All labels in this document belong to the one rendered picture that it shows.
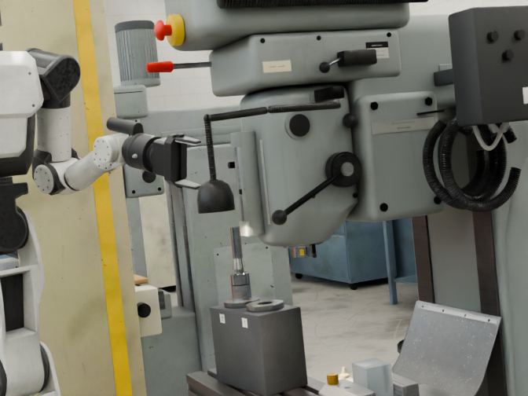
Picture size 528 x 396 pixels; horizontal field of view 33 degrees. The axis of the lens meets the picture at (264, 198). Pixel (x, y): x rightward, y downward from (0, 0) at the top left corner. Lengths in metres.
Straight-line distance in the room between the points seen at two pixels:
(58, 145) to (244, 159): 0.75
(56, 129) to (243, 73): 0.79
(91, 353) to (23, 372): 1.28
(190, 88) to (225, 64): 9.53
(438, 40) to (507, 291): 0.54
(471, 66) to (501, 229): 0.42
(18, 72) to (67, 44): 1.29
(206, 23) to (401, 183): 0.51
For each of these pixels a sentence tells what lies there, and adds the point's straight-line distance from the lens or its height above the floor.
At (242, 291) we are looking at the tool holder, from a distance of 2.19.
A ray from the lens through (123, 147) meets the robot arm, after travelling 2.20.
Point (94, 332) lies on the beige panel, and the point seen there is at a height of 0.88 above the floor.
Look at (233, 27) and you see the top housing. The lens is 1.71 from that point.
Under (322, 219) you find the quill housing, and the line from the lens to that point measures 1.80.
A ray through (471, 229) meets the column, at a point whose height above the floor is 1.29.
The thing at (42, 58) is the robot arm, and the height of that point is 1.80.
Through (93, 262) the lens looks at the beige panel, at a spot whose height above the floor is 1.15.
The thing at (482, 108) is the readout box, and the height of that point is 1.54.
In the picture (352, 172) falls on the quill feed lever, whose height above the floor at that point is 1.45.
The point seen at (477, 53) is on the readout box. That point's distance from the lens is 1.67.
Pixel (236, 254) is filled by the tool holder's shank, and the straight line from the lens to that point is 2.19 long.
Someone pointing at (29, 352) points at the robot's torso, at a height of 1.08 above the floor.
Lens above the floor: 1.51
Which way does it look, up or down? 3 degrees down
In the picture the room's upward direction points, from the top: 6 degrees counter-clockwise
